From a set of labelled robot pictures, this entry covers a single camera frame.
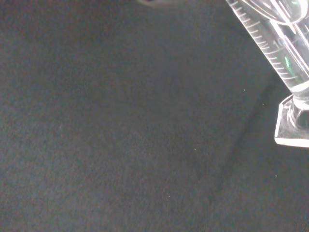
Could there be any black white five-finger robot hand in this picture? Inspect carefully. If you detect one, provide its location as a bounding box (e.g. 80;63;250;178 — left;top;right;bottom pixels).
241;0;304;25

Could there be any black cloth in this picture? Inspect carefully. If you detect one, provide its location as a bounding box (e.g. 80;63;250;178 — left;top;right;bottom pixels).
0;0;309;232

